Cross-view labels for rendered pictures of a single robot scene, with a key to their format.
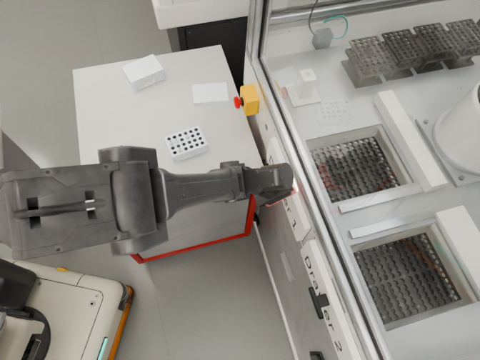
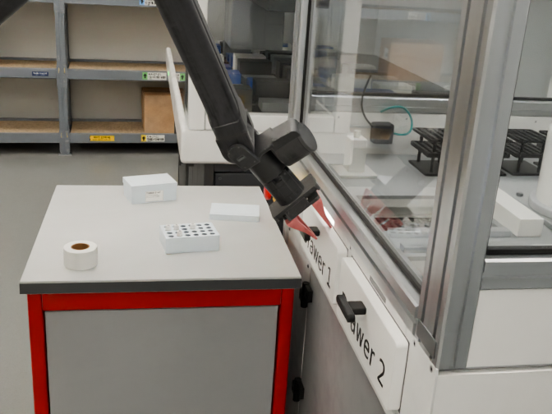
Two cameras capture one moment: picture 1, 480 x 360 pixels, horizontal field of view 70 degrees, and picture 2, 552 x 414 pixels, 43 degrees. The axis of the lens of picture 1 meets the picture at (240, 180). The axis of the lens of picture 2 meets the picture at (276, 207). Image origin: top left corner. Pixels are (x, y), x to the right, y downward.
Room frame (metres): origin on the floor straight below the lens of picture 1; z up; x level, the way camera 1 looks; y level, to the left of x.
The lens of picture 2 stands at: (-0.86, -0.24, 1.41)
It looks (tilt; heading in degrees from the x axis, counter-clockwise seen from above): 20 degrees down; 9
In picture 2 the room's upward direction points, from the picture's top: 4 degrees clockwise
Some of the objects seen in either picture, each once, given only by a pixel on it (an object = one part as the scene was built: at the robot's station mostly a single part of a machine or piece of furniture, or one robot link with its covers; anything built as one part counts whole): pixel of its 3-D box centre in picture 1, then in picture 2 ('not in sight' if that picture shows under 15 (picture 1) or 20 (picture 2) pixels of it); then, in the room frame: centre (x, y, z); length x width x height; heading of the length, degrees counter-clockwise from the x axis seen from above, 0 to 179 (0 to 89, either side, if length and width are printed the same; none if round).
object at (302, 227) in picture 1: (286, 188); (321, 246); (0.42, -0.13, 0.87); 0.29 x 0.02 x 0.11; 20
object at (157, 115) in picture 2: not in sight; (170, 110); (4.08, 1.39, 0.28); 0.41 x 0.32 x 0.28; 113
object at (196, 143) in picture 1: (186, 143); (189, 237); (0.60, 0.19, 0.78); 0.12 x 0.08 x 0.04; 119
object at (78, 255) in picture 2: not in sight; (80, 255); (0.43, 0.38, 0.78); 0.07 x 0.07 x 0.04
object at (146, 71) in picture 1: (143, 73); (149, 188); (0.89, 0.39, 0.79); 0.13 x 0.09 x 0.05; 127
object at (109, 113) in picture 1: (176, 169); (161, 356); (0.70, 0.29, 0.38); 0.62 x 0.58 x 0.76; 20
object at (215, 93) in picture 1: (210, 93); (234, 212); (0.83, 0.14, 0.77); 0.13 x 0.09 x 0.02; 102
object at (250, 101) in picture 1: (248, 100); not in sight; (0.73, -0.01, 0.88); 0.07 x 0.05 x 0.07; 20
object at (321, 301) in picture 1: (320, 301); (352, 307); (0.12, -0.22, 0.91); 0.07 x 0.04 x 0.01; 20
